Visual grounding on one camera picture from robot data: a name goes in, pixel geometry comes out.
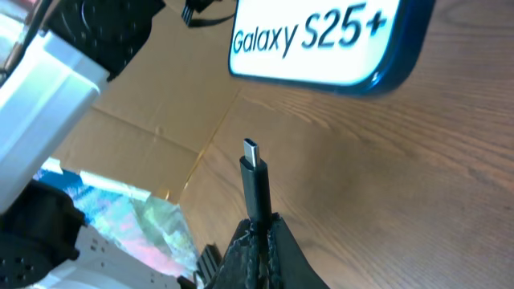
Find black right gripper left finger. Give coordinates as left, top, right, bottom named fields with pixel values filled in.
left=206, top=219, right=260, bottom=289

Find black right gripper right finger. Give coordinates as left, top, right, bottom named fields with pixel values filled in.
left=267, top=213, right=328, bottom=289

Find black USB charging cable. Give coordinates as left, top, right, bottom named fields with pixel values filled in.
left=239, top=137, right=274, bottom=289

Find blue Galaxy smartphone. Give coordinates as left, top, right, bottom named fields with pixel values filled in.
left=228, top=0, right=435, bottom=96

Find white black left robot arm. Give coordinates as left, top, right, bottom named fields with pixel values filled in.
left=1, top=0, right=192, bottom=289

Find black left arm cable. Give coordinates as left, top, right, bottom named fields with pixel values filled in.
left=180, top=0, right=238, bottom=28

